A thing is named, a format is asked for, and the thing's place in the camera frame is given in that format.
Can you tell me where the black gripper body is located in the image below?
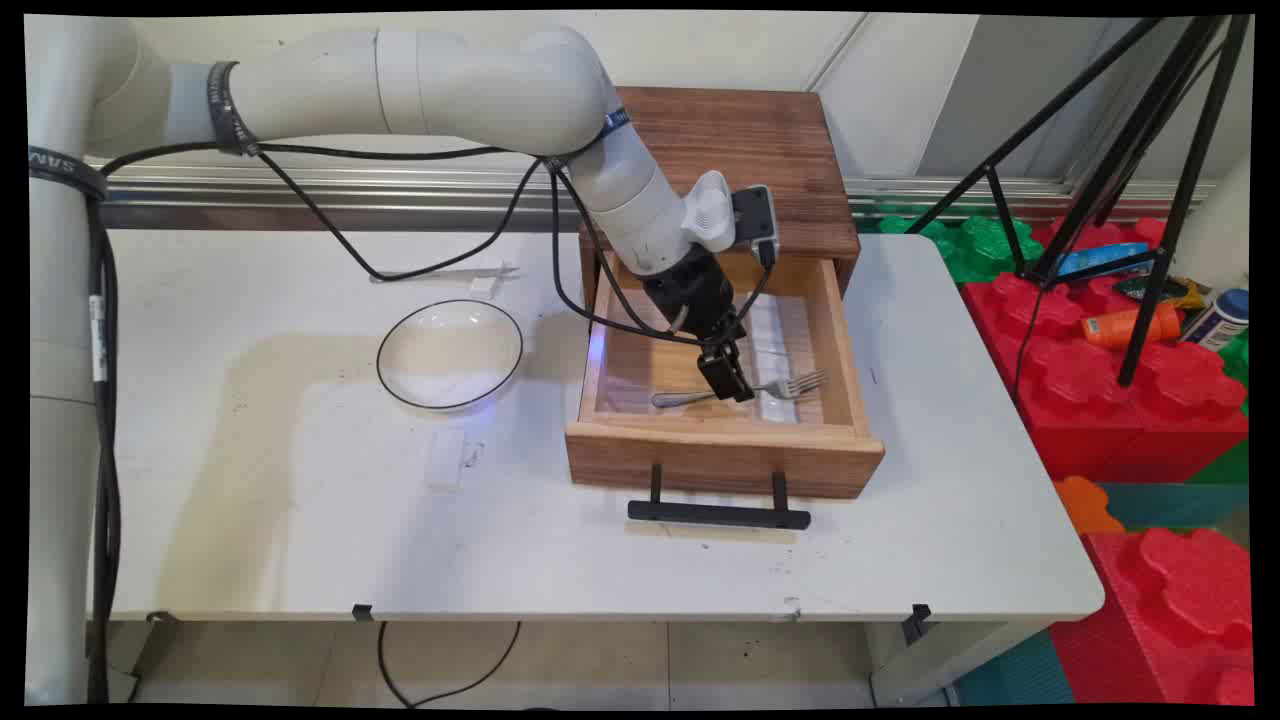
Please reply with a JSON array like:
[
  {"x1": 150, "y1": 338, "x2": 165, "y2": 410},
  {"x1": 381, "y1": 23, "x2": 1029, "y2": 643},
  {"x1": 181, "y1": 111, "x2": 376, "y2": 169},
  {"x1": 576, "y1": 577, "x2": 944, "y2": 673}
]
[{"x1": 640, "y1": 245, "x2": 748, "y2": 351}]

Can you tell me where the silver metal knife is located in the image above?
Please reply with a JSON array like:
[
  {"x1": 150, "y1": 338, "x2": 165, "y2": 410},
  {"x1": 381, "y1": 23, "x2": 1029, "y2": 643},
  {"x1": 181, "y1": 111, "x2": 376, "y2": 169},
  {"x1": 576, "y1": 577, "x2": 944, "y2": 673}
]
[{"x1": 370, "y1": 262, "x2": 521, "y2": 286}]

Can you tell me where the black drawer handle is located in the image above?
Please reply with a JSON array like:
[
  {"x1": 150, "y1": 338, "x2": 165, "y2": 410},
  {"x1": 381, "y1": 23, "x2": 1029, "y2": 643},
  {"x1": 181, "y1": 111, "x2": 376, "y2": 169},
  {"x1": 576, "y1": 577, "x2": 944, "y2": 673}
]
[{"x1": 627, "y1": 464, "x2": 812, "y2": 531}]

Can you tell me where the white bottle with blue cap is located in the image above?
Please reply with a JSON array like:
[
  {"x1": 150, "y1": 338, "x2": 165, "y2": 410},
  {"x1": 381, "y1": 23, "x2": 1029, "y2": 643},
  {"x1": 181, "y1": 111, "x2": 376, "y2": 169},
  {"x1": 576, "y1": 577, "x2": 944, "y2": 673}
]
[{"x1": 1180, "y1": 288, "x2": 1250, "y2": 353}]

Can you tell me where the black tripod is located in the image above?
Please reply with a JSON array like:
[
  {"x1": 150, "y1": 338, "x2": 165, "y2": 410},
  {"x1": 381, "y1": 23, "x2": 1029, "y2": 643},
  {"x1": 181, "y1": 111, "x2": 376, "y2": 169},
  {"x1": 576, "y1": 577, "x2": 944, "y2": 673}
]
[{"x1": 905, "y1": 15, "x2": 1256, "y2": 388}]

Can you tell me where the silver metal fork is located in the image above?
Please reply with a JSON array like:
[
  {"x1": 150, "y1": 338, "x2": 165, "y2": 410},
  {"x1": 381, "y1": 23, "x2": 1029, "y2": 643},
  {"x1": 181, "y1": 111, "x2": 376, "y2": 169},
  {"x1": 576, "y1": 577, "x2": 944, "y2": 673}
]
[{"x1": 652, "y1": 370, "x2": 829, "y2": 409}]

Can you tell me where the white table leg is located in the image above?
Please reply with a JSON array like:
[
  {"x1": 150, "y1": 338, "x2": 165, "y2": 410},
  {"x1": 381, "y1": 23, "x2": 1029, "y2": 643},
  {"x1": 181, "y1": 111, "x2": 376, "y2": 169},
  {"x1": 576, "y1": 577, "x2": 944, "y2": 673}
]
[{"x1": 868, "y1": 620, "x2": 1051, "y2": 707}]

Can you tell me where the black floor cable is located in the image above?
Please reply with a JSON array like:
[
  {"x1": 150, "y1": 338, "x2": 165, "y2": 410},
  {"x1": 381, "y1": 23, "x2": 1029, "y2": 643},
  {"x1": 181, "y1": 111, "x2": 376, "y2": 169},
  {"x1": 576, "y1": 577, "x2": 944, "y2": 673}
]
[{"x1": 377, "y1": 622, "x2": 522, "y2": 708}]

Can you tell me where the dark wooden cabinet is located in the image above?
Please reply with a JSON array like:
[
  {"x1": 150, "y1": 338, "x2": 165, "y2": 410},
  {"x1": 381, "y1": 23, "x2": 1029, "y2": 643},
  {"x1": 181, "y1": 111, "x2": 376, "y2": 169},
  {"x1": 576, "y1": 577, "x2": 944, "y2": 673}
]
[{"x1": 579, "y1": 86, "x2": 862, "y2": 311}]

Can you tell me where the green foam block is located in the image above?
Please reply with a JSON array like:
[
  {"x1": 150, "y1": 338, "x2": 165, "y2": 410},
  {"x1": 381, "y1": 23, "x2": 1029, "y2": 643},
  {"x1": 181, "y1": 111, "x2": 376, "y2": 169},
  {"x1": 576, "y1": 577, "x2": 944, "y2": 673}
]
[{"x1": 877, "y1": 215, "x2": 1044, "y2": 284}]

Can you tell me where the orange bottle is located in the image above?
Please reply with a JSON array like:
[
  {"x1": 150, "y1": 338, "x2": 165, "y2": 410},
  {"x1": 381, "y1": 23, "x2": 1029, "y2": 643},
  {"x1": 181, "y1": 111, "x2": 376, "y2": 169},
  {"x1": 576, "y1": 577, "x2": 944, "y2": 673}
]
[{"x1": 1081, "y1": 303, "x2": 1183, "y2": 350}]

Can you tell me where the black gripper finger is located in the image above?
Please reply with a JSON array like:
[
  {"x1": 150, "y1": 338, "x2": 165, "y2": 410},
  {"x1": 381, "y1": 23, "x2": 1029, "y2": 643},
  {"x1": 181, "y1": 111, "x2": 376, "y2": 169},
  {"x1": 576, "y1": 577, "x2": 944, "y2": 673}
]
[
  {"x1": 722, "y1": 340, "x2": 757, "y2": 404},
  {"x1": 697, "y1": 348, "x2": 739, "y2": 401}
]

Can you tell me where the aluminium wall rail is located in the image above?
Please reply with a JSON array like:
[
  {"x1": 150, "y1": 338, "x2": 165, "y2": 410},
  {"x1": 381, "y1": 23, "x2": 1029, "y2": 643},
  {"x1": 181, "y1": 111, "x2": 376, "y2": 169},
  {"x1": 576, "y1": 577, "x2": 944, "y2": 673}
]
[{"x1": 85, "y1": 160, "x2": 1221, "y2": 233}]

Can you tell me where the light wooden drawer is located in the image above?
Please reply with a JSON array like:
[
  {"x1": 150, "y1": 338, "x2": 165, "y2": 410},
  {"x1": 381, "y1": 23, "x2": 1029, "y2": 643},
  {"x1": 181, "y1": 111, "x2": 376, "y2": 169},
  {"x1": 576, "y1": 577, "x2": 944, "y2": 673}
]
[{"x1": 565, "y1": 250, "x2": 886, "y2": 499}]

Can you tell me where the orange foam block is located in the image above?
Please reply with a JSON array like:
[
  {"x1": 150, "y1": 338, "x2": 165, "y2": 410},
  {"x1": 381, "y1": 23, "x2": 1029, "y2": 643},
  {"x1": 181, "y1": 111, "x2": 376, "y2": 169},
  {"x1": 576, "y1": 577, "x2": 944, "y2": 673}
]
[{"x1": 1053, "y1": 475, "x2": 1126, "y2": 536}]

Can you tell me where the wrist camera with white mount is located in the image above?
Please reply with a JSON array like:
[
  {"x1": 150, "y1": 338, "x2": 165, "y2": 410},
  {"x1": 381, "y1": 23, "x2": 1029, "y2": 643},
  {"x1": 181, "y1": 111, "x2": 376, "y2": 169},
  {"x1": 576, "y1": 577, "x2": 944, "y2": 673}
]
[{"x1": 683, "y1": 170, "x2": 779, "y2": 269}]

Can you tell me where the long white cutlery rest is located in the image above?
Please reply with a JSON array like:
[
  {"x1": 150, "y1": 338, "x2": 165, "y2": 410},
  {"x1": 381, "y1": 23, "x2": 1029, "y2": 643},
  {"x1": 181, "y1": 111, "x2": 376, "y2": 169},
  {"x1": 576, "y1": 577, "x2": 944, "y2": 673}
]
[{"x1": 745, "y1": 295, "x2": 801, "y2": 423}]

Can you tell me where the large red foam block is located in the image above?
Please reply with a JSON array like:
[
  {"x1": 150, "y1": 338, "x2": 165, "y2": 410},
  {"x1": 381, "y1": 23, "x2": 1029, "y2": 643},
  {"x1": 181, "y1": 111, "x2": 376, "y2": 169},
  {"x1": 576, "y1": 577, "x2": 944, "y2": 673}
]
[
  {"x1": 1050, "y1": 527, "x2": 1256, "y2": 706},
  {"x1": 960, "y1": 217, "x2": 1250, "y2": 483}
]

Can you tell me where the dark snack packet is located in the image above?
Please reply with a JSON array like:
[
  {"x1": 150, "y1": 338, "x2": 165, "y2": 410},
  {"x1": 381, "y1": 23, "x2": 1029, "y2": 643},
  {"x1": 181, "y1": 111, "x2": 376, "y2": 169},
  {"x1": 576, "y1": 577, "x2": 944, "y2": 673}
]
[{"x1": 1113, "y1": 275, "x2": 1206, "y2": 309}]

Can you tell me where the white bowl with black rim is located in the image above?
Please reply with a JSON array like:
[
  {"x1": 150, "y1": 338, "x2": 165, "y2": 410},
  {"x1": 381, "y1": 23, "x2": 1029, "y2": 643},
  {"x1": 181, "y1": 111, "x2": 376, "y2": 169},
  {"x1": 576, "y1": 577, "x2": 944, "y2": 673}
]
[{"x1": 376, "y1": 299, "x2": 524, "y2": 412}]

